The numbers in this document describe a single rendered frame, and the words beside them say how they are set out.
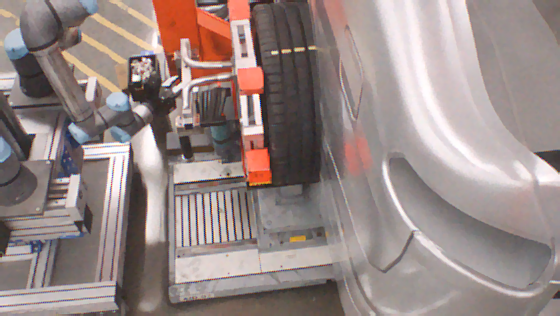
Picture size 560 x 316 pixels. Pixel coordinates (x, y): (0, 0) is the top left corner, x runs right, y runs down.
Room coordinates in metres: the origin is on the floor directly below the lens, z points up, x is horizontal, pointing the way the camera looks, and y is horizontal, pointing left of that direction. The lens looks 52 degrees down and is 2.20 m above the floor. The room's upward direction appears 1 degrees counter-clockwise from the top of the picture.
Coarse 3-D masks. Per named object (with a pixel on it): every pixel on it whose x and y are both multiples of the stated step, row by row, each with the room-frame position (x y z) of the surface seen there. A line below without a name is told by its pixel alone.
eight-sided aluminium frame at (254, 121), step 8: (232, 24) 1.41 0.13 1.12; (240, 24) 1.41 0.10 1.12; (248, 24) 1.41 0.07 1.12; (232, 32) 1.38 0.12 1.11; (240, 32) 1.40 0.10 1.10; (248, 32) 1.37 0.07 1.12; (232, 40) 1.55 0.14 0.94; (240, 40) 1.56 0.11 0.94; (248, 40) 1.33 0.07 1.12; (248, 48) 1.29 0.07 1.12; (240, 56) 1.25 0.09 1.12; (248, 56) 1.25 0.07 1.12; (240, 64) 1.21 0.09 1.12; (248, 64) 1.21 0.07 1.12; (240, 96) 1.15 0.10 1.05; (256, 96) 1.14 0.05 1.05; (240, 104) 1.13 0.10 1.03; (256, 104) 1.13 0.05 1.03; (256, 112) 1.11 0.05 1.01; (240, 120) 1.42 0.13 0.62; (248, 120) 1.42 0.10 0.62; (256, 120) 1.09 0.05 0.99; (240, 128) 1.39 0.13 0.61; (248, 128) 1.07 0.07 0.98; (256, 128) 1.07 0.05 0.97; (248, 136) 1.06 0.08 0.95; (256, 136) 1.06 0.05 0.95; (248, 144) 1.06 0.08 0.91; (256, 144) 1.30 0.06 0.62
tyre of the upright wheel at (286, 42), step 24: (264, 24) 1.33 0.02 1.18; (288, 24) 1.34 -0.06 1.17; (264, 48) 1.24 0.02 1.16; (288, 48) 1.24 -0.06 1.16; (312, 48) 1.23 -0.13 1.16; (264, 72) 1.18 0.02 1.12; (288, 72) 1.16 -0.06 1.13; (312, 72) 1.17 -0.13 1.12; (288, 96) 1.11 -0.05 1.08; (312, 96) 1.11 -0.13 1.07; (288, 120) 1.06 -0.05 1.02; (312, 120) 1.07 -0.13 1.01; (288, 144) 1.03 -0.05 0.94; (312, 144) 1.03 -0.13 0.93; (288, 168) 1.02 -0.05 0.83; (312, 168) 1.03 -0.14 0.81
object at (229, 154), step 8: (232, 120) 1.62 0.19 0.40; (232, 128) 1.57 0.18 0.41; (232, 136) 1.54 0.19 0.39; (240, 136) 1.56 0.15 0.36; (232, 144) 1.54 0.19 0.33; (216, 152) 1.54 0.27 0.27; (224, 152) 1.53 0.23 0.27; (232, 152) 1.54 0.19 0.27; (224, 160) 1.63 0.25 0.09; (232, 160) 1.63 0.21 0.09; (240, 160) 1.62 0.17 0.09
